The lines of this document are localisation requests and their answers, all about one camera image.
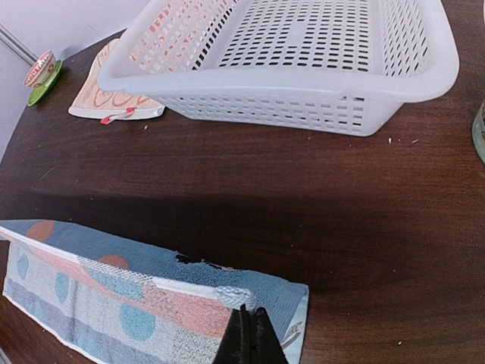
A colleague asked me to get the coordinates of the green saucer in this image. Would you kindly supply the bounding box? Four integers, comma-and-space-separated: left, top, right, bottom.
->
27, 60, 63, 107

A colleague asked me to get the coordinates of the beige patterned mug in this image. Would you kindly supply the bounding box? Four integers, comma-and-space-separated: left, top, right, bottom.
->
471, 102, 485, 164

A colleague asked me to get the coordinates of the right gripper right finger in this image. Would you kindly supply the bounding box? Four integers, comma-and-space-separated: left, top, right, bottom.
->
249, 307, 288, 364

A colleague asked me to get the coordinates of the left aluminium frame post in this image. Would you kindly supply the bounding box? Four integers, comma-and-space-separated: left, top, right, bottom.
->
0, 24, 38, 66

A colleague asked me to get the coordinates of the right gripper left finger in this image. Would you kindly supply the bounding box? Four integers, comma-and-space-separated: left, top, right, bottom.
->
214, 304, 250, 364

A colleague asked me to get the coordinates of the beige bunny print towel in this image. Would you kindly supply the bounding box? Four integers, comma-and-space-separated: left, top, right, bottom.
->
68, 38, 165, 125

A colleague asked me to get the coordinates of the red patterned small bowl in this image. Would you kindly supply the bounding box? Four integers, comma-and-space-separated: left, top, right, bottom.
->
23, 50, 56, 88

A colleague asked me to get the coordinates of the blue polka dot towel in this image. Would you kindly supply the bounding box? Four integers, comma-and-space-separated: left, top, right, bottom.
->
1, 220, 309, 363

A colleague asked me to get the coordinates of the white plastic basket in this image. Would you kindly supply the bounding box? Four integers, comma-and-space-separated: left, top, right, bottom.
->
98, 1, 459, 137

